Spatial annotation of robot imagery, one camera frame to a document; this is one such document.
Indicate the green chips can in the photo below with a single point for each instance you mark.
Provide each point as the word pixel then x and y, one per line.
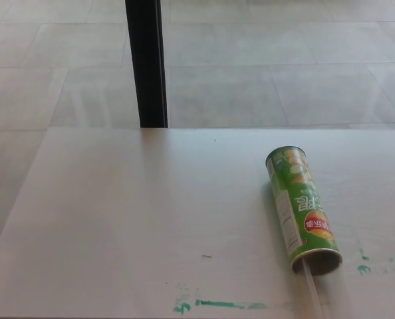
pixel 294 199

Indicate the black vertical post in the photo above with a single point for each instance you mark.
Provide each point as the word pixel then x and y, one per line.
pixel 147 66

